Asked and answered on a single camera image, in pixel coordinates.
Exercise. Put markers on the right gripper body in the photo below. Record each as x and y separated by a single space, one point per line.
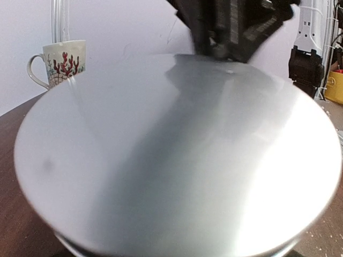
232 29

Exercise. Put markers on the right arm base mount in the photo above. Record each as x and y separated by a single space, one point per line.
306 70

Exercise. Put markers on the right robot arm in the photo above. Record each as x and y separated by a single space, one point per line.
312 24

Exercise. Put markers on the right aluminium frame post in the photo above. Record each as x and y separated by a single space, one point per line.
60 17

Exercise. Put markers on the yellow box in background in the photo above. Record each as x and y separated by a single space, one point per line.
334 89

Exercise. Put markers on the patterned ceramic mug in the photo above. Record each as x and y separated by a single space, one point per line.
62 61

